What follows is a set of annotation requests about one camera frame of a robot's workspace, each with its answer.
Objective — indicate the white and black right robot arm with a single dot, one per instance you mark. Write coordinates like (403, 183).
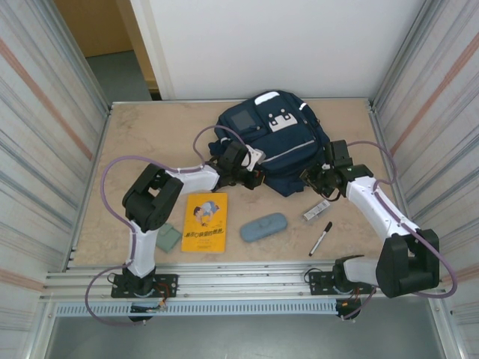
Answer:
(374, 205)

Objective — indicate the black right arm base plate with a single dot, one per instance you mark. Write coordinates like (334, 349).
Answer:
(318, 278)

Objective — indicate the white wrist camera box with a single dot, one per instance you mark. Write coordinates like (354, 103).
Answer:
(256, 157)
(325, 167)

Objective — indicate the black and white marker pen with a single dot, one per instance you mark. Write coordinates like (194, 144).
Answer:
(320, 239)

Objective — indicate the aluminium mounting rail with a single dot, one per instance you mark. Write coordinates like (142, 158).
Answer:
(239, 278)

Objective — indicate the blue-grey pencil case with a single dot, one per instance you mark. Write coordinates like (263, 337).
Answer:
(263, 227)

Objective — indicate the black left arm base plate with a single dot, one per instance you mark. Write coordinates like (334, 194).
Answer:
(166, 280)

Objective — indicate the green fabric wallet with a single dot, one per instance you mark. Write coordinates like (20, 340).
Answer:
(168, 239)

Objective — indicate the brown wooden door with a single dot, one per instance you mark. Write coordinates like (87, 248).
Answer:
(101, 26)

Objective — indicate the yellow picture book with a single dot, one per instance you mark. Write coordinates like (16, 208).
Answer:
(204, 239)

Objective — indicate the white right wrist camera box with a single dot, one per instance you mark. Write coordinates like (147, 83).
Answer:
(325, 167)

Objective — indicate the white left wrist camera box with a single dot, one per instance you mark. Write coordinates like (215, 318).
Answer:
(256, 157)

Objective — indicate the navy blue backpack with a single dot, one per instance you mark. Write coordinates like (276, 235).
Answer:
(284, 142)

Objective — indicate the small silver box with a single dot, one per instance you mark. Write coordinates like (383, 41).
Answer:
(316, 210)

